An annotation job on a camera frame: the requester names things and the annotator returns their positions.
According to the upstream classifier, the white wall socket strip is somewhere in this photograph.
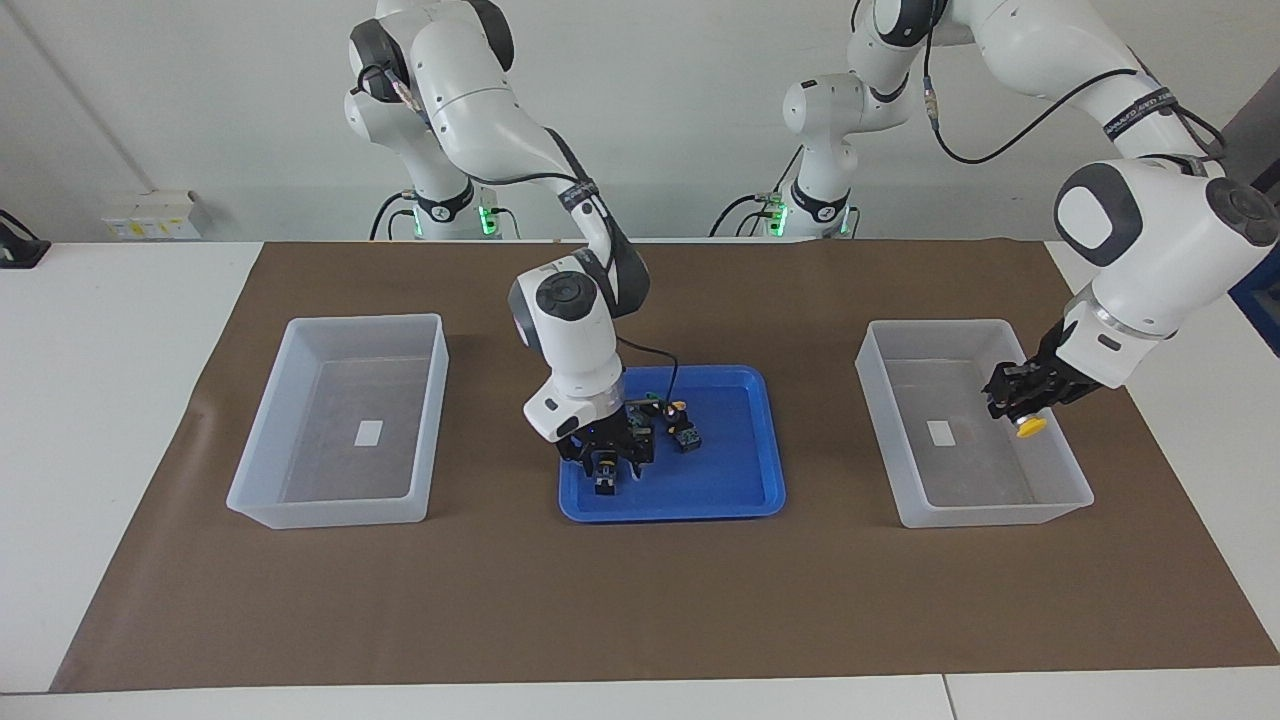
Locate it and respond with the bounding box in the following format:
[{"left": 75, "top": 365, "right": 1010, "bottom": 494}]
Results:
[{"left": 100, "top": 190, "right": 204, "bottom": 242}]

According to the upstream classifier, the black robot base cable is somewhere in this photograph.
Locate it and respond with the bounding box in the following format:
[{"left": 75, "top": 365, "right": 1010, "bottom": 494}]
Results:
[
  {"left": 368, "top": 188, "right": 421, "bottom": 242},
  {"left": 709, "top": 148, "right": 804, "bottom": 239}
]

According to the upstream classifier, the brown paper table mat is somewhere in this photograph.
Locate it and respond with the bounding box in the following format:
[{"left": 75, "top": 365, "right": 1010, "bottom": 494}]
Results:
[{"left": 50, "top": 238, "right": 1280, "bottom": 693}]

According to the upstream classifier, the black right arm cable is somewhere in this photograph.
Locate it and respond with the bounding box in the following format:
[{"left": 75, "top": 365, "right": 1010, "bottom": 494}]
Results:
[{"left": 470, "top": 125, "right": 684, "bottom": 413}]

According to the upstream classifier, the blue plastic tray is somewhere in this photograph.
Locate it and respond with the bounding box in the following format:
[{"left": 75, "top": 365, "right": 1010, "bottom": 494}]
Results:
[{"left": 557, "top": 364, "right": 788, "bottom": 524}]

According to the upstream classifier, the black flat desk object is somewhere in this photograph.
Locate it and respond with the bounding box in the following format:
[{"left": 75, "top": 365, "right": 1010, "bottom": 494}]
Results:
[{"left": 0, "top": 208, "right": 52, "bottom": 269}]

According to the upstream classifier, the blue metal frame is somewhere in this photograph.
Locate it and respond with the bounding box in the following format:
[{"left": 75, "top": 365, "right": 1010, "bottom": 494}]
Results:
[{"left": 1228, "top": 262, "right": 1280, "bottom": 357}]

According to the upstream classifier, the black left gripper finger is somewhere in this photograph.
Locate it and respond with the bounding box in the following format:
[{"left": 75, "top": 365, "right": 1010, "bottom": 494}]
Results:
[
  {"left": 983, "top": 362, "right": 1023, "bottom": 421},
  {"left": 1012, "top": 360, "right": 1059, "bottom": 419}
]

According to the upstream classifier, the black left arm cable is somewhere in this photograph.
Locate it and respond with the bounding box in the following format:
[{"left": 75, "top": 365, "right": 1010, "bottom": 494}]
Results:
[{"left": 918, "top": 20, "right": 1229, "bottom": 167}]

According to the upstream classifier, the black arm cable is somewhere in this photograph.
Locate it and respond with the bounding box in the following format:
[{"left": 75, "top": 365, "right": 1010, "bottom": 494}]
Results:
[
  {"left": 470, "top": 125, "right": 684, "bottom": 413},
  {"left": 918, "top": 20, "right": 1229, "bottom": 167}
]

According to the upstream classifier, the translucent white plastic box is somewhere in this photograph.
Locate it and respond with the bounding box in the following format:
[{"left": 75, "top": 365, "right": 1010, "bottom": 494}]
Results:
[
  {"left": 226, "top": 313, "right": 450, "bottom": 530},
  {"left": 855, "top": 319, "right": 1095, "bottom": 529}
]

